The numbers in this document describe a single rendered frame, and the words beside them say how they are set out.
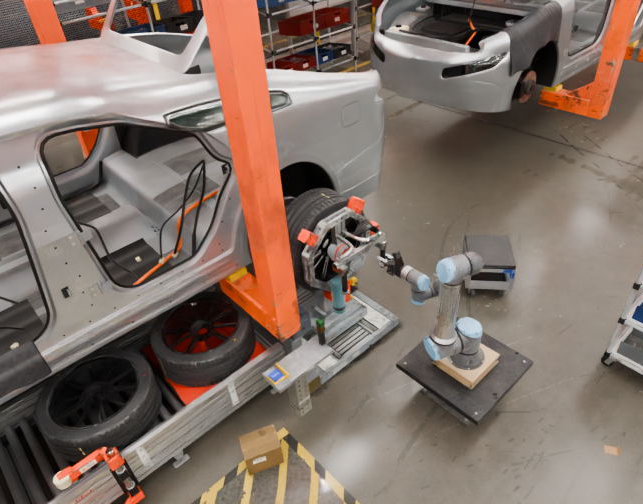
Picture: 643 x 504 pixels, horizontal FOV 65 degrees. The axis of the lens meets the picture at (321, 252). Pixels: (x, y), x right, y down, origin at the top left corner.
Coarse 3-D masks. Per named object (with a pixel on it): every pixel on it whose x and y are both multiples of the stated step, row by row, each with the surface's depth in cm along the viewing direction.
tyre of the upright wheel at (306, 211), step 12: (312, 192) 319; (324, 192) 321; (336, 192) 329; (300, 204) 311; (312, 204) 309; (324, 204) 307; (336, 204) 311; (288, 216) 311; (300, 216) 306; (312, 216) 303; (324, 216) 308; (288, 228) 308; (300, 228) 302; (312, 228) 305; (300, 252) 307; (300, 264) 312; (300, 276) 317; (312, 288) 331
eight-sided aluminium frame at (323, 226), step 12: (336, 216) 311; (348, 216) 310; (360, 216) 319; (324, 228) 300; (312, 252) 302; (312, 264) 307; (312, 276) 312; (336, 276) 339; (348, 276) 339; (324, 288) 326
